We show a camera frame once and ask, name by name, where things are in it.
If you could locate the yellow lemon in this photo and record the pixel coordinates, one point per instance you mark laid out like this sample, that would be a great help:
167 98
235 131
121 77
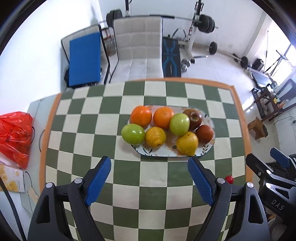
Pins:
155 137

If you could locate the green checkered tablecloth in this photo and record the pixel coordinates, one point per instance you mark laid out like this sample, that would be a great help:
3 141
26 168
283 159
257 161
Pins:
144 197

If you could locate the white padded chair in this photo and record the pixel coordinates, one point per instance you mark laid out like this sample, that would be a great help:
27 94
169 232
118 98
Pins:
139 48

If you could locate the green apple front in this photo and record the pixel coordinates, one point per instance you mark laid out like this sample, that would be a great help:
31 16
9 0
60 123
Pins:
179 124

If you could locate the camera tripod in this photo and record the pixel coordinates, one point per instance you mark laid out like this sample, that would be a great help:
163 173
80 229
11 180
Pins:
272 68

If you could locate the orange fruit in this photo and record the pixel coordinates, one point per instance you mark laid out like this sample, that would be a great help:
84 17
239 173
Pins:
141 116

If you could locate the large yellow orange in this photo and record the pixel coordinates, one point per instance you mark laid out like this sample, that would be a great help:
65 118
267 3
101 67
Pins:
187 143

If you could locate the small wooden stool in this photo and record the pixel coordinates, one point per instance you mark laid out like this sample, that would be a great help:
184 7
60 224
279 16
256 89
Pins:
258 128

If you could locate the snack box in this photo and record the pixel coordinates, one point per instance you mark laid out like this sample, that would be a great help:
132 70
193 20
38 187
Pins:
12 178

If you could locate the blue black weight bench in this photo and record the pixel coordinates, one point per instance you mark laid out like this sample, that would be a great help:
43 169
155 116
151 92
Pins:
171 62

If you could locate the dark orange tangerine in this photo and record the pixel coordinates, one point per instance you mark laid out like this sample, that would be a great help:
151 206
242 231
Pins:
204 134

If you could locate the dumbbell on floor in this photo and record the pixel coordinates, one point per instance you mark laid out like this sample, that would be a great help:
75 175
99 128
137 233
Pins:
185 64

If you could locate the red plastic bag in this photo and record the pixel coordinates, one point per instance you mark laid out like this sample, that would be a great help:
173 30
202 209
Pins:
16 136

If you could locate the red cherry tomato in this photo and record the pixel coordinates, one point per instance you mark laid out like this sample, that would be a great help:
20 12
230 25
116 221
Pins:
229 179

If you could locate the floor barbell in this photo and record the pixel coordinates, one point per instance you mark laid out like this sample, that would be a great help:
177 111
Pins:
244 62

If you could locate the white squat rack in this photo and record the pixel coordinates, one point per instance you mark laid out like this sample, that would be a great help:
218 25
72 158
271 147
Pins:
188 41

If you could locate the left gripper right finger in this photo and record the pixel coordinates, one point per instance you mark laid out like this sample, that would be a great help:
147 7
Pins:
216 193

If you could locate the green apple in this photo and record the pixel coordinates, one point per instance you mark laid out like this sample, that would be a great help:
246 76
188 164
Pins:
179 124
133 134

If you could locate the dark wooden side table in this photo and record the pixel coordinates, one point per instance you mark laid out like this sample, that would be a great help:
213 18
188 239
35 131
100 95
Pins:
271 104

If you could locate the floral oval plate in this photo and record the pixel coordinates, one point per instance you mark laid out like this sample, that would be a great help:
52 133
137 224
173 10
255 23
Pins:
169 148

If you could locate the red apple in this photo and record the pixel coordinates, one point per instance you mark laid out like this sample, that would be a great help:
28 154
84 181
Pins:
195 118

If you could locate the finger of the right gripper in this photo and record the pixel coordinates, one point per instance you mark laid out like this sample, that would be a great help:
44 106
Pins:
282 159

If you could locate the blue panel white chair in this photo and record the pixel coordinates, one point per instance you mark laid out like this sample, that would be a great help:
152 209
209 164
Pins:
87 57

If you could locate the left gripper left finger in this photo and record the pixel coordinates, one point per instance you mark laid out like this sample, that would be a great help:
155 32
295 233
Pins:
82 192

